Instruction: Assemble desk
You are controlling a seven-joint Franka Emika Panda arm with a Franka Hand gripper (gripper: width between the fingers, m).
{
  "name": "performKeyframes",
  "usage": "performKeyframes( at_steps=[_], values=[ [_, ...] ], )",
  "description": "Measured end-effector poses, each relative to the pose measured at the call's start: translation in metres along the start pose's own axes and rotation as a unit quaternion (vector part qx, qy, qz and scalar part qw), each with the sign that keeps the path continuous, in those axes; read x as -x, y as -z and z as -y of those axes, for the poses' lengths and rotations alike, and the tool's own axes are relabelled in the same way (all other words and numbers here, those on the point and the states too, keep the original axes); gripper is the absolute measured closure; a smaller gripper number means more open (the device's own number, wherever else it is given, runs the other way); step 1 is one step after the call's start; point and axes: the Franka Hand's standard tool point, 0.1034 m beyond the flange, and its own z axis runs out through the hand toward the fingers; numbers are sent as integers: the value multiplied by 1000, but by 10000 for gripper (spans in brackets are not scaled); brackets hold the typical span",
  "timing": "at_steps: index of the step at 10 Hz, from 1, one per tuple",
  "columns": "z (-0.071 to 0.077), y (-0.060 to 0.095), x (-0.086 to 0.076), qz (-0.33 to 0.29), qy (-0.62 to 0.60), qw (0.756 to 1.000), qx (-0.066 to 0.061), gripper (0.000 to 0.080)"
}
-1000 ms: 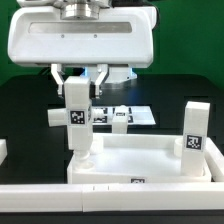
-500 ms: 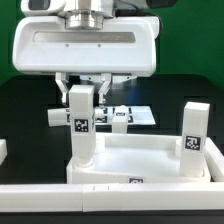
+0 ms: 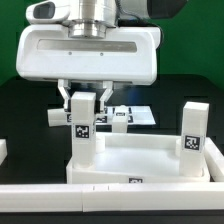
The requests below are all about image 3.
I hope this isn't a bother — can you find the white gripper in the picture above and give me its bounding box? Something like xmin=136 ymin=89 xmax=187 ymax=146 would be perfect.
xmin=16 ymin=0 xmax=161 ymax=113

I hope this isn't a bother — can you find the white desk top tray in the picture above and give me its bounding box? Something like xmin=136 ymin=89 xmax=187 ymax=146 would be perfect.
xmin=66 ymin=132 xmax=210 ymax=184

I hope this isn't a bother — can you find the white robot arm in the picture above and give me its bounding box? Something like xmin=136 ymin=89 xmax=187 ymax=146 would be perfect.
xmin=16 ymin=0 xmax=188 ymax=108

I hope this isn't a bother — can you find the white marker sheet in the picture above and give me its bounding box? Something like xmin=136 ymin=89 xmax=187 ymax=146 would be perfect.
xmin=96 ymin=105 xmax=156 ymax=125

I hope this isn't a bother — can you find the white left fence bar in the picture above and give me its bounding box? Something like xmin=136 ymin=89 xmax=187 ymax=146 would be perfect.
xmin=0 ymin=139 xmax=7 ymax=165

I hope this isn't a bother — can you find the white fence bar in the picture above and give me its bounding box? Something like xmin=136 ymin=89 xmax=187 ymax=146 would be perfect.
xmin=0 ymin=182 xmax=224 ymax=212
xmin=204 ymin=138 xmax=224 ymax=182
xmin=0 ymin=139 xmax=7 ymax=165

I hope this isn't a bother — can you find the white front fence bar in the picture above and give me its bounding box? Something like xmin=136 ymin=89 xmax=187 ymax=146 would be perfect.
xmin=0 ymin=182 xmax=224 ymax=212

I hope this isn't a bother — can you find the white right fence bar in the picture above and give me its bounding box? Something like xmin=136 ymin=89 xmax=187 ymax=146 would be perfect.
xmin=204 ymin=138 xmax=224 ymax=182

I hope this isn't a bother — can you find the black cable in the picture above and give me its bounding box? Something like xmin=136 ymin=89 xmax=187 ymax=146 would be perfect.
xmin=114 ymin=0 xmax=164 ymax=44

